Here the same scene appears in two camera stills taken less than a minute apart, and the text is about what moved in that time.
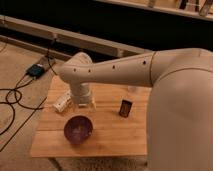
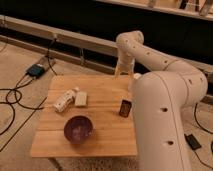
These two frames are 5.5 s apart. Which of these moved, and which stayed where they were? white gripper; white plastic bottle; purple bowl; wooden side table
Moved: white gripper
Stayed: purple bowl; wooden side table; white plastic bottle
